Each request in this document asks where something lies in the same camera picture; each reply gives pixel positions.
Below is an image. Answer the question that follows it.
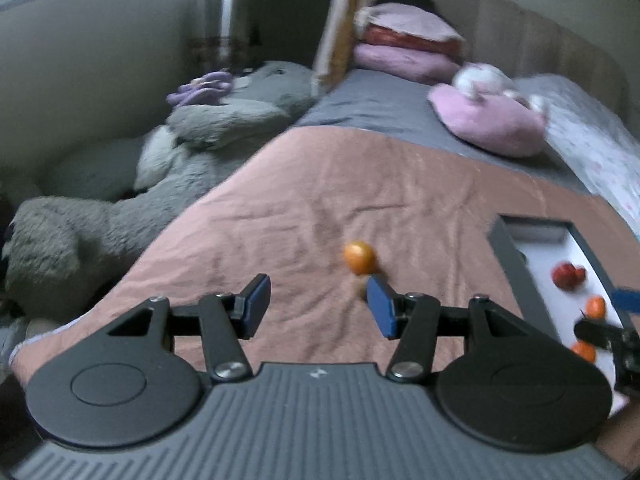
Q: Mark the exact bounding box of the large grey plush toy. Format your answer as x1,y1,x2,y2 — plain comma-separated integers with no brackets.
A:
2,61,318,321

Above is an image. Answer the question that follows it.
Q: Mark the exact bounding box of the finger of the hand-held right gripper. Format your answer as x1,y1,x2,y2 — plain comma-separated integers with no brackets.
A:
573,319,628,350
611,286,640,315

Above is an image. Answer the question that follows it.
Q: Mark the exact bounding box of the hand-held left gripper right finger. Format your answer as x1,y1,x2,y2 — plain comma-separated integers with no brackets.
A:
366,275,532,380

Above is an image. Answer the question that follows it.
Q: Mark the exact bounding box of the orange tangerine with stem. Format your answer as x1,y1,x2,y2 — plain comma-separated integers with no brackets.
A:
580,295,607,321

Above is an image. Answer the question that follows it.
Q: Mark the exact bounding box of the white dotted pillow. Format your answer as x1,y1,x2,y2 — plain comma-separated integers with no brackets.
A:
515,74,640,236

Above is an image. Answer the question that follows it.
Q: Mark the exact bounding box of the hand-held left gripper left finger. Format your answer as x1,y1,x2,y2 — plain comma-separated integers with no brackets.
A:
107,273,272,381

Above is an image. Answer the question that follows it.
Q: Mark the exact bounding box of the red round fruit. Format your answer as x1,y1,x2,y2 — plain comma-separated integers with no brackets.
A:
551,261,576,291

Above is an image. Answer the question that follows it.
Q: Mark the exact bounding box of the small orange tangerine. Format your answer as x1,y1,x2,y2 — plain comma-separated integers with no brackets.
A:
344,241,377,276

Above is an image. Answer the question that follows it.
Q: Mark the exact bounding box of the grey box with white inside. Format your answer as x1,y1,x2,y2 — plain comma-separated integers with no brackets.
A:
489,213,633,416

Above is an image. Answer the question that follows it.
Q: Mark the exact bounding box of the floral curtain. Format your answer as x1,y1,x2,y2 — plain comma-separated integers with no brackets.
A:
187,0,251,68

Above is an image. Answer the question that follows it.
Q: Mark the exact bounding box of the dark wardrobe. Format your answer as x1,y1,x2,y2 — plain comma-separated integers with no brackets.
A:
235,0,341,67

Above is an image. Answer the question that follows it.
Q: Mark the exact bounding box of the beige padded headboard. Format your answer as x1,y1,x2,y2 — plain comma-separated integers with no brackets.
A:
425,0,631,116

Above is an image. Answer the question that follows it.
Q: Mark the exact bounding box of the yellow and white hanging cloth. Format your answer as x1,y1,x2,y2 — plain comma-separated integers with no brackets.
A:
312,0,376,93

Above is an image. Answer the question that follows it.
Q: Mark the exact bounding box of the pink pillow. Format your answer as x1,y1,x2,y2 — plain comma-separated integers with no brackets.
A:
352,42,461,83

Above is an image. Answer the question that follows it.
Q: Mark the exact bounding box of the pink-brown bedspread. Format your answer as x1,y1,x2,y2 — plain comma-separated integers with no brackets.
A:
10,125,640,461

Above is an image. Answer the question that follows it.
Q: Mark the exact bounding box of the grey blanket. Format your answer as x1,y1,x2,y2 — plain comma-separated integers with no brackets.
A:
295,67,588,193

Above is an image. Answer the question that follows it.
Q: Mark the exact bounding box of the red patterned pillow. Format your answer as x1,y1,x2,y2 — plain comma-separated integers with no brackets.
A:
361,25,463,57

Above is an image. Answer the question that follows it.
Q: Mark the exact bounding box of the pink plush toy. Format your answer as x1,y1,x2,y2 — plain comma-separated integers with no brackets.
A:
427,62,548,157

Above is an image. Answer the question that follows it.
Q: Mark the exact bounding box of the purple plush toy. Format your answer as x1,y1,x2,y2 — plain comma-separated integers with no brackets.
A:
166,71,235,107

